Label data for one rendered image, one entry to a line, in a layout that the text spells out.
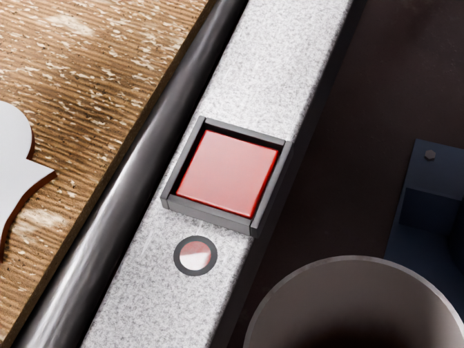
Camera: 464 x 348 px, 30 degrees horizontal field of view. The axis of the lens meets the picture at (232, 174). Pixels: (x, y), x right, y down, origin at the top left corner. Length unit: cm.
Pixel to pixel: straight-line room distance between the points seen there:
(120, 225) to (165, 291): 6
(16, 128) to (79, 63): 8
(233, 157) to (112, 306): 14
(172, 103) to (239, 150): 8
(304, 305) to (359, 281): 9
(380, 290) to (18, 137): 75
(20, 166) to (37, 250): 7
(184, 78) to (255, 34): 7
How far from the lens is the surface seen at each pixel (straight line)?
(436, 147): 174
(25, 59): 72
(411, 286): 124
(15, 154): 65
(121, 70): 69
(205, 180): 63
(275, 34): 72
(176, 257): 62
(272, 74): 70
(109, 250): 64
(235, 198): 62
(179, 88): 69
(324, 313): 136
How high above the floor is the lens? 148
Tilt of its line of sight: 60 degrees down
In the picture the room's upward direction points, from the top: 8 degrees counter-clockwise
